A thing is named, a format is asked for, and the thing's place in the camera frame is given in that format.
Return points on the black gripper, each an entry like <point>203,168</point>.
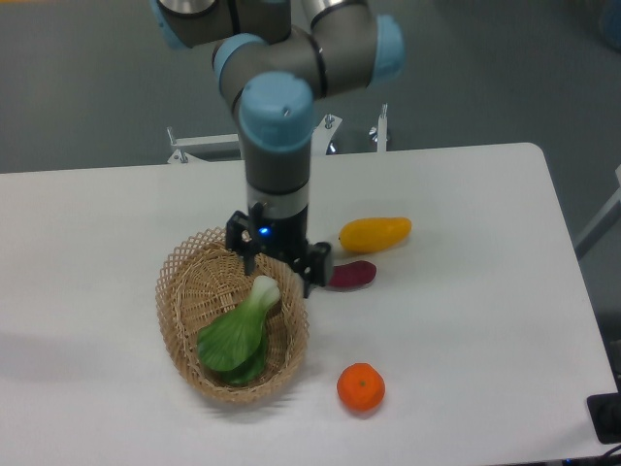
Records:
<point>284,239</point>

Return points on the green bok choy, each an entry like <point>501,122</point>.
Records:
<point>235,344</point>

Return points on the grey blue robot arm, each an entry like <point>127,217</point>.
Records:
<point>270,73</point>

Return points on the woven wicker basket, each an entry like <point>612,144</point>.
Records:
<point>201,280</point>

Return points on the purple sweet potato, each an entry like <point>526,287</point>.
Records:
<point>352,275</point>

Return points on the yellow mango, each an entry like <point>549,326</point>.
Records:
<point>374,234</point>

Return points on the orange tangerine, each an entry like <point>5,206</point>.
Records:
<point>360,387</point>

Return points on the white table leg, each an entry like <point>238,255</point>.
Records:
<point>607,215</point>

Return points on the black device at edge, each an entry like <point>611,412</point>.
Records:
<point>604,410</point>

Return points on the white metal base frame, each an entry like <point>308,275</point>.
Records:
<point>227,146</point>

